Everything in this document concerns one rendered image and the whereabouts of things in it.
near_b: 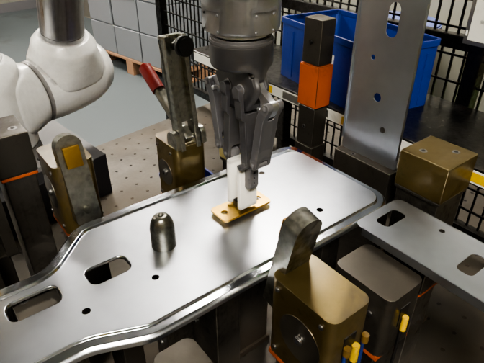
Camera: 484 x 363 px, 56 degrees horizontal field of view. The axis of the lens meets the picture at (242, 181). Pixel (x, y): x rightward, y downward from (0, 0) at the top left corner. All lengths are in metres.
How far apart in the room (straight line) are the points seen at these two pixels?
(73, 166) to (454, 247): 0.51
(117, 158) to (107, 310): 0.95
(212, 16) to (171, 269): 0.29
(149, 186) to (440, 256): 0.86
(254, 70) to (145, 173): 0.87
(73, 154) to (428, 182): 0.50
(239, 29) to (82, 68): 0.73
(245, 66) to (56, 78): 0.73
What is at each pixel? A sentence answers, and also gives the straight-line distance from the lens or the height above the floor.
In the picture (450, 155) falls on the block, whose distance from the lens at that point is 0.73.
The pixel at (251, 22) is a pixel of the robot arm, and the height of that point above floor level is 1.27.
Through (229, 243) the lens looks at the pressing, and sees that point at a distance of 0.59.
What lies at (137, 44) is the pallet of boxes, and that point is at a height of 0.30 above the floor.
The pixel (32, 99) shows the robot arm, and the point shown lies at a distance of 1.16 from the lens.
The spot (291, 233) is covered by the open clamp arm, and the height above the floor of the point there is 1.10.
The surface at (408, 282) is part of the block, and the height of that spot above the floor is 0.98.
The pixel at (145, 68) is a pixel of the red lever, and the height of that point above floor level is 1.14.
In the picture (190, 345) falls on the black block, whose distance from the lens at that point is 0.50.
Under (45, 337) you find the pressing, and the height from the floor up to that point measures 1.00.
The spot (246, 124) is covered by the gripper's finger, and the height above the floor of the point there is 1.14.
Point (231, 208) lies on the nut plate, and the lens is 0.64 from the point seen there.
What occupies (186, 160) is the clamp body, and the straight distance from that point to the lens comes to 0.73.
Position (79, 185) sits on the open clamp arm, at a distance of 0.67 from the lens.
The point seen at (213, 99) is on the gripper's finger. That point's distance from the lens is 0.60.
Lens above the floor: 1.38
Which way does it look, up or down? 32 degrees down
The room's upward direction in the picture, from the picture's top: straight up
